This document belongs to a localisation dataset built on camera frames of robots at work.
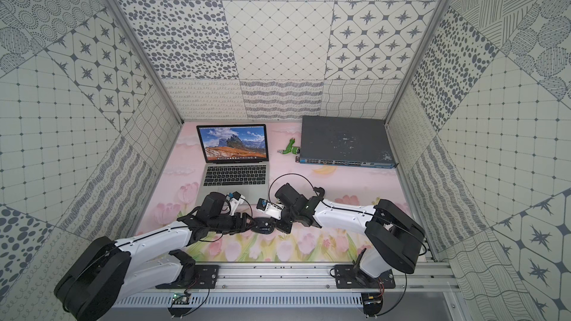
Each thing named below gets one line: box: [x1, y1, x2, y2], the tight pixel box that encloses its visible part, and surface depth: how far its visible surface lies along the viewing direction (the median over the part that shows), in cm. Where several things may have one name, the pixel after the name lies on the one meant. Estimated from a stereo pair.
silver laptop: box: [194, 124, 270, 206], surface depth 100 cm
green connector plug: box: [276, 137, 301, 155], surface depth 109 cm
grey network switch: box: [298, 115, 398, 169], surface depth 108 cm
